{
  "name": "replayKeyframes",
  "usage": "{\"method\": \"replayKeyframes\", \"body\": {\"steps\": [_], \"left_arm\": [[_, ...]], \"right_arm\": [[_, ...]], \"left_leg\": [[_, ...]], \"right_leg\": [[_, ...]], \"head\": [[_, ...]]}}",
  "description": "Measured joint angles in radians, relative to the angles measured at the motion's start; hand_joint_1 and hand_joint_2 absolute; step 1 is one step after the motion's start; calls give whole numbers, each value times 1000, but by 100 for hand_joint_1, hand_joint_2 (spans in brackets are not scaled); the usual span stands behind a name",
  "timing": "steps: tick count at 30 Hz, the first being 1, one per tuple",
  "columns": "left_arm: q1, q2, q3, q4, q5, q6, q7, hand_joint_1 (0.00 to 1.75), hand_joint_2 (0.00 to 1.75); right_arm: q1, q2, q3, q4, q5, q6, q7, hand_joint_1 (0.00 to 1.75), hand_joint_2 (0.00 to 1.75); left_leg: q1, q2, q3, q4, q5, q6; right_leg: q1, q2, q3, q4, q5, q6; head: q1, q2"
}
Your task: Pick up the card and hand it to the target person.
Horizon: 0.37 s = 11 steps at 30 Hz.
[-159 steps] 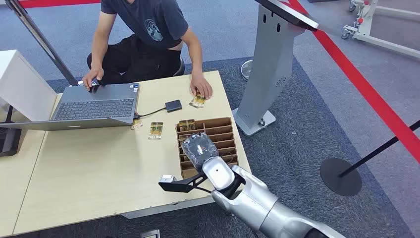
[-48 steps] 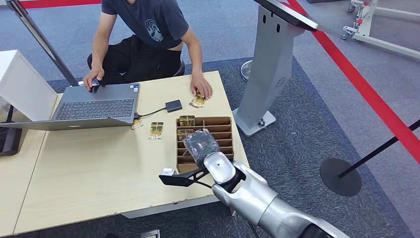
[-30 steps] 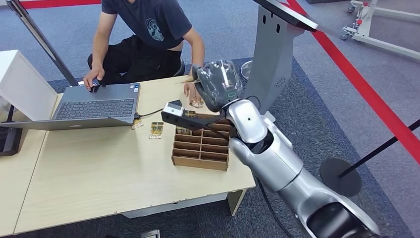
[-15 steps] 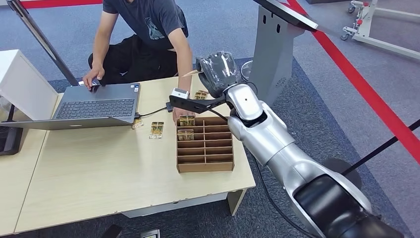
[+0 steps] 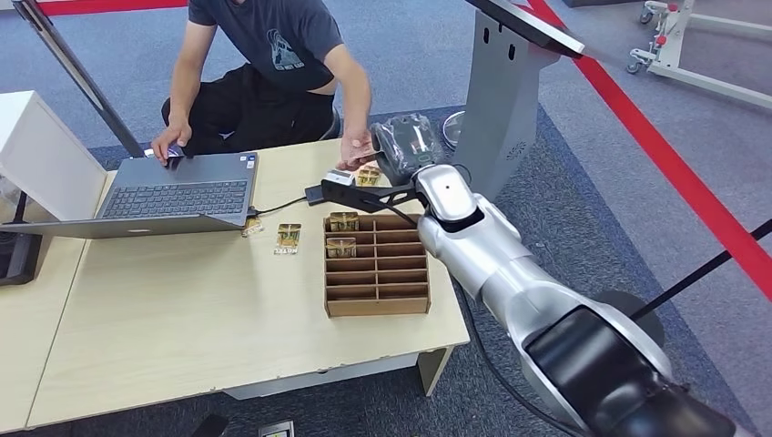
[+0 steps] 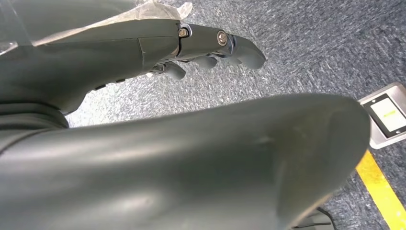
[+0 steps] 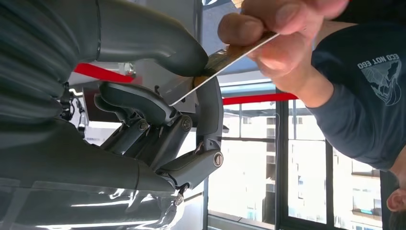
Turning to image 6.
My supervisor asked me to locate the crumpled clear plastic film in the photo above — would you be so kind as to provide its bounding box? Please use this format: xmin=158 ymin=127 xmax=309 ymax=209
xmin=0 ymin=0 xmax=193 ymax=55

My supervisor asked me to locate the yellow floor tape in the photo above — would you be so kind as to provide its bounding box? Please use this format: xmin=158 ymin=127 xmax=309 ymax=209
xmin=355 ymin=149 xmax=406 ymax=230

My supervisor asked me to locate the silver floor socket box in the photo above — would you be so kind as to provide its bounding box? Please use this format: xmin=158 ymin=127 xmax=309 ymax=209
xmin=358 ymin=82 xmax=406 ymax=150

